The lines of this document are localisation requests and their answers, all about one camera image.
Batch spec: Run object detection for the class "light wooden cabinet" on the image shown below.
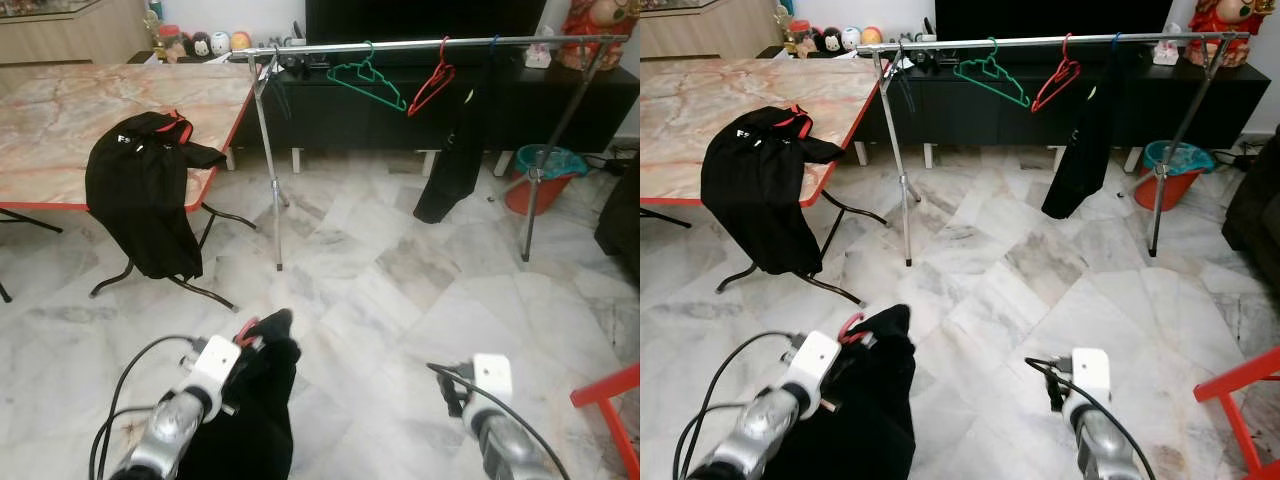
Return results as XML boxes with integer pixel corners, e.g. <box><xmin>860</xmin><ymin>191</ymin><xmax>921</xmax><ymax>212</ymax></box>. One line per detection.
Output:
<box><xmin>0</xmin><ymin>0</ymin><xmax>151</xmax><ymax>73</ymax></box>
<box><xmin>640</xmin><ymin>0</ymin><xmax>776</xmax><ymax>69</ymax></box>

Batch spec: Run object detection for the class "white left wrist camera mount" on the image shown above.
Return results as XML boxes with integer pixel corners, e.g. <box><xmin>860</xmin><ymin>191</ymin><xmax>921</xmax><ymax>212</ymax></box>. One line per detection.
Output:
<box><xmin>783</xmin><ymin>330</ymin><xmax>843</xmax><ymax>401</ymax></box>
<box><xmin>183</xmin><ymin>335</ymin><xmax>243</xmax><ymax>406</ymax></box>

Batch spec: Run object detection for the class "red laughing Buddha statue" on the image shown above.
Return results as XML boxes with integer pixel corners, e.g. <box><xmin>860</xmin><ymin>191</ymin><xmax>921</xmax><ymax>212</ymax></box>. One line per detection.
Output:
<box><xmin>560</xmin><ymin>0</ymin><xmax>636</xmax><ymax>71</ymax></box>
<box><xmin>1187</xmin><ymin>0</ymin><xmax>1263</xmax><ymax>68</ymax></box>

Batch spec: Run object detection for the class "red plastic bucket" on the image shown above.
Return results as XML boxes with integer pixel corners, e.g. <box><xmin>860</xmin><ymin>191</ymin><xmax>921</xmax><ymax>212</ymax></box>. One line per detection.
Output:
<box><xmin>1133</xmin><ymin>157</ymin><xmax>1207</xmax><ymax>212</ymax></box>
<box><xmin>503</xmin><ymin>162</ymin><xmax>579</xmax><ymax>217</ymax></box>

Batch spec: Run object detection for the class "marble folding table red edge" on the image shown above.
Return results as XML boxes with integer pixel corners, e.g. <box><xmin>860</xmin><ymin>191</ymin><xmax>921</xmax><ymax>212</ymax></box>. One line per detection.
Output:
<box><xmin>640</xmin><ymin>58</ymin><xmax>881</xmax><ymax>306</ymax></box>
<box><xmin>0</xmin><ymin>62</ymin><xmax>259</xmax><ymax>311</ymax></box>

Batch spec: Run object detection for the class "black shirt red collar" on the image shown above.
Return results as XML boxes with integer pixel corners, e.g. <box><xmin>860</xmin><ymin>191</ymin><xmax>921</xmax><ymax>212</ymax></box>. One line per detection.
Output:
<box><xmin>700</xmin><ymin>104</ymin><xmax>846</xmax><ymax>277</ymax></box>
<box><xmin>84</xmin><ymin>110</ymin><xmax>228</xmax><ymax>281</ymax></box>

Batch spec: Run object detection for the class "green plastic hanger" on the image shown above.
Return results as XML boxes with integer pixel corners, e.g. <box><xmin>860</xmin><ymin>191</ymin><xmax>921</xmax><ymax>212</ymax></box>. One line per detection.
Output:
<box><xmin>952</xmin><ymin>37</ymin><xmax>1033</xmax><ymax>109</ymax></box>
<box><xmin>326</xmin><ymin>40</ymin><xmax>409</xmax><ymax>113</ymax></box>

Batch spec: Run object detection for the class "red plastic stool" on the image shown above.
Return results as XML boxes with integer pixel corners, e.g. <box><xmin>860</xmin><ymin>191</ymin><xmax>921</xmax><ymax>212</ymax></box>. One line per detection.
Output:
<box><xmin>570</xmin><ymin>363</ymin><xmax>641</xmax><ymax>480</ymax></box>
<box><xmin>1194</xmin><ymin>345</ymin><xmax>1280</xmax><ymax>480</ymax></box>

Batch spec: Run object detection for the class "black TV console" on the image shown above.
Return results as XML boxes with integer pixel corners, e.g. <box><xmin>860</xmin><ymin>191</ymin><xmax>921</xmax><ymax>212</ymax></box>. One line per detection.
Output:
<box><xmin>755</xmin><ymin>45</ymin><xmax>1273</xmax><ymax>171</ymax></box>
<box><xmin>130</xmin><ymin>50</ymin><xmax>641</xmax><ymax>176</ymax></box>

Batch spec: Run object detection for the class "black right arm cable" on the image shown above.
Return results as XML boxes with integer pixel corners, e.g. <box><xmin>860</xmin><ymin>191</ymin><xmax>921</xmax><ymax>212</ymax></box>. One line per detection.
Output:
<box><xmin>426</xmin><ymin>361</ymin><xmax>563</xmax><ymax>480</ymax></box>
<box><xmin>1024</xmin><ymin>355</ymin><xmax>1153</xmax><ymax>480</ymax></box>

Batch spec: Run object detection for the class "black garment green logo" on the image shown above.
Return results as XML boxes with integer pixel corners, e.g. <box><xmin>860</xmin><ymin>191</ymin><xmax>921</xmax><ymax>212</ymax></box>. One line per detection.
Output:
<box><xmin>1041</xmin><ymin>50</ymin><xmax>1126</xmax><ymax>220</ymax></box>
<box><xmin>413</xmin><ymin>55</ymin><xmax>501</xmax><ymax>225</ymax></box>

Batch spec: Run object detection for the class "silver metal garment rack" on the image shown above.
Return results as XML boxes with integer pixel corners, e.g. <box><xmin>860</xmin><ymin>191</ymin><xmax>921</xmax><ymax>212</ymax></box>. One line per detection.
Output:
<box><xmin>855</xmin><ymin>30</ymin><xmax>1251</xmax><ymax>266</ymax></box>
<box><xmin>228</xmin><ymin>33</ymin><xmax>629</xmax><ymax>271</ymax></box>

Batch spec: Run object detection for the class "black television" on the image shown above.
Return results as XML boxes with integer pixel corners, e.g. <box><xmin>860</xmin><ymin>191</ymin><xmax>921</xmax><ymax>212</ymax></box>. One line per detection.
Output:
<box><xmin>933</xmin><ymin>0</ymin><xmax>1173</xmax><ymax>41</ymax></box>
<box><xmin>305</xmin><ymin>0</ymin><xmax>549</xmax><ymax>46</ymax></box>

